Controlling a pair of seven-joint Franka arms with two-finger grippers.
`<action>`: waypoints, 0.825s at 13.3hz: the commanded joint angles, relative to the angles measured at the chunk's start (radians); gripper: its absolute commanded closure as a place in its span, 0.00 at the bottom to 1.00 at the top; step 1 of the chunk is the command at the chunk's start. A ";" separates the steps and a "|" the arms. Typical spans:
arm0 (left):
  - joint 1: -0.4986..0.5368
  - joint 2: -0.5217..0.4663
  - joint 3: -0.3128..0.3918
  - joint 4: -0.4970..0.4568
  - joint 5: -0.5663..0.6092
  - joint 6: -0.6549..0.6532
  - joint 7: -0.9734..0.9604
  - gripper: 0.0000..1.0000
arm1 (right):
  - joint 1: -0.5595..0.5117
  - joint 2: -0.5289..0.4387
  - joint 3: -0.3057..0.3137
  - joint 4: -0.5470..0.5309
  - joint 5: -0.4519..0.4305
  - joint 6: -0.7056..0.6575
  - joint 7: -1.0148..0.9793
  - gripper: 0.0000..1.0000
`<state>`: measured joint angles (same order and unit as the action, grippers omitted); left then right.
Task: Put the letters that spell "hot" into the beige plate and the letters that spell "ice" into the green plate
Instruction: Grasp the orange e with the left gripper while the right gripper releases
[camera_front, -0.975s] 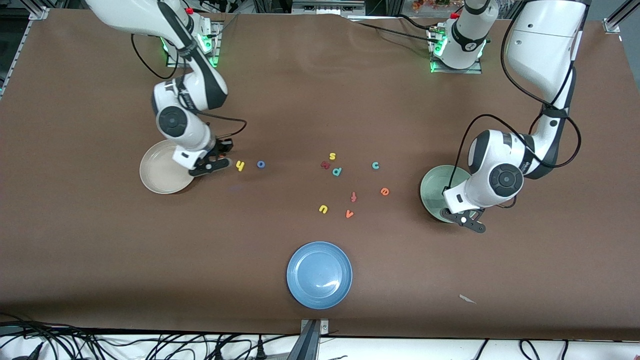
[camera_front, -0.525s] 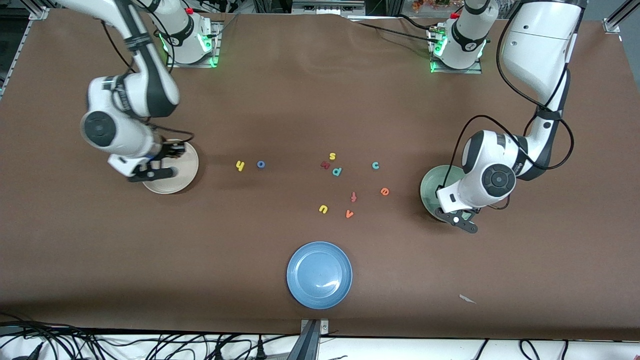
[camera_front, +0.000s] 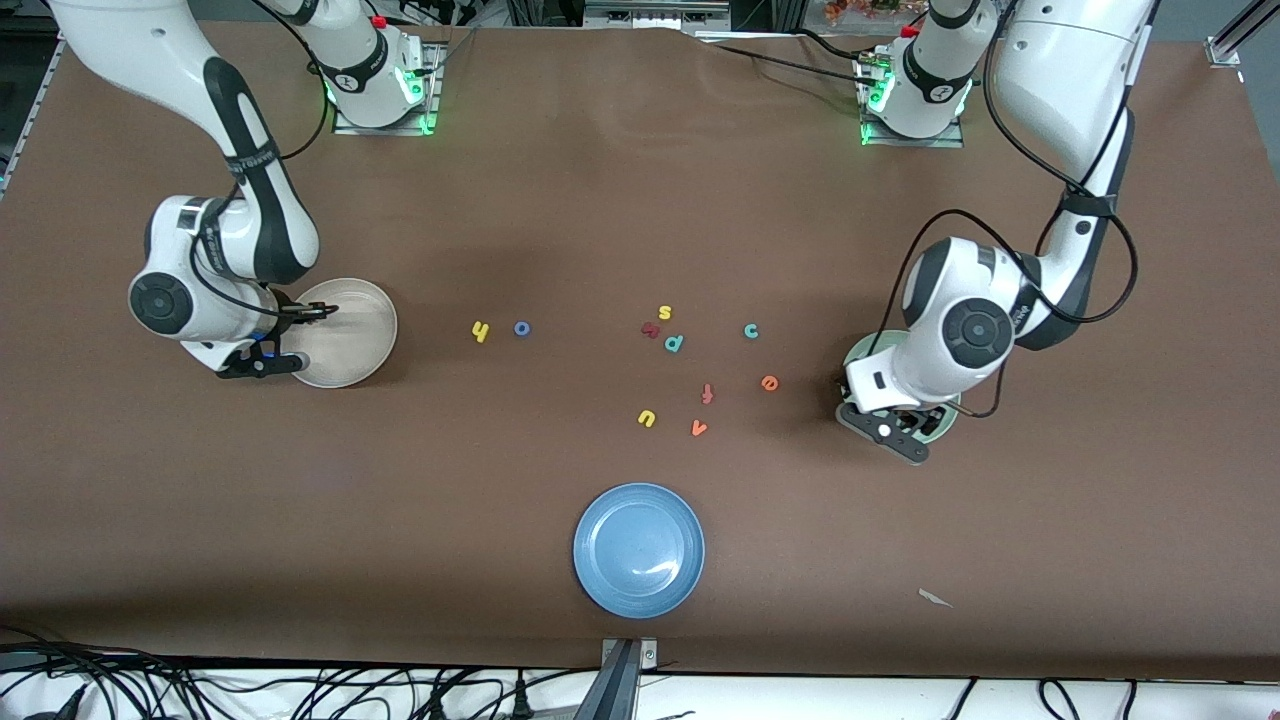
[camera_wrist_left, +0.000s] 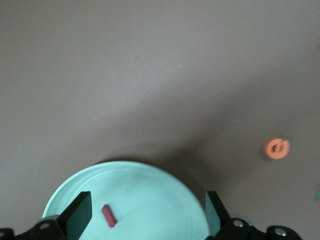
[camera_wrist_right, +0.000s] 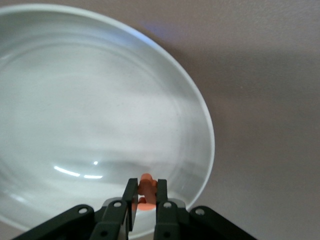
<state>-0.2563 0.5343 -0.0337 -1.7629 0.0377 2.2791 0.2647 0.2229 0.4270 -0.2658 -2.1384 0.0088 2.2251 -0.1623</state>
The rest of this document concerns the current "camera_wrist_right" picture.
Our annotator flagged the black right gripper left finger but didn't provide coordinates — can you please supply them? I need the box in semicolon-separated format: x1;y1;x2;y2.
12;178;139;240

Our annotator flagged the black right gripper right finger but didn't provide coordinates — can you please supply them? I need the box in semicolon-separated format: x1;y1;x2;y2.
153;179;256;240

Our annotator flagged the orange letter t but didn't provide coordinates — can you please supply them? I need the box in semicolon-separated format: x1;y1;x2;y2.
136;173;158;212

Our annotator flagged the beige brown plate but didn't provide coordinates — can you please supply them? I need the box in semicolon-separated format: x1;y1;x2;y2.
0;3;216;238

